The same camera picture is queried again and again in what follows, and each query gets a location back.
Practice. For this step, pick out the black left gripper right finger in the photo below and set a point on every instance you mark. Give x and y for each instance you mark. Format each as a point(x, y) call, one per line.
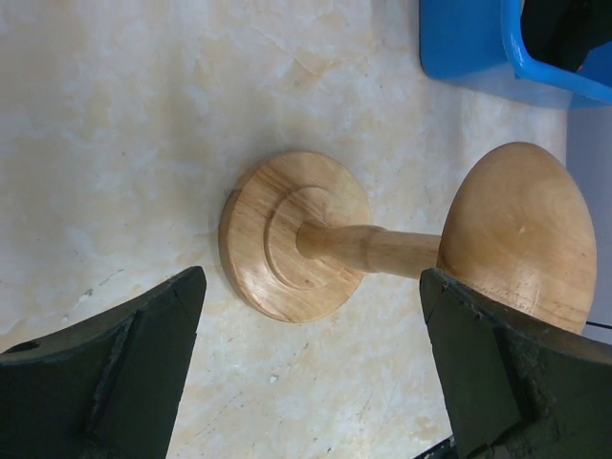
point(515, 386)

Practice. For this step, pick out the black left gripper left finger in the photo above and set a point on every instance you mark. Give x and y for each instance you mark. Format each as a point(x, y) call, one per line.
point(109, 386)

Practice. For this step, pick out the black cap with gold embroidery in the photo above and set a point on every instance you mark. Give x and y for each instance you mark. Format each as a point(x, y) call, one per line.
point(562, 33)

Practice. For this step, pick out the wooden hat stand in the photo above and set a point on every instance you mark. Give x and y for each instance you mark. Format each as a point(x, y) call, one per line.
point(296, 237)

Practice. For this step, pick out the blue plastic bin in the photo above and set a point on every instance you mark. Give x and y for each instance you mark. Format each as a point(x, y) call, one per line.
point(478, 45)

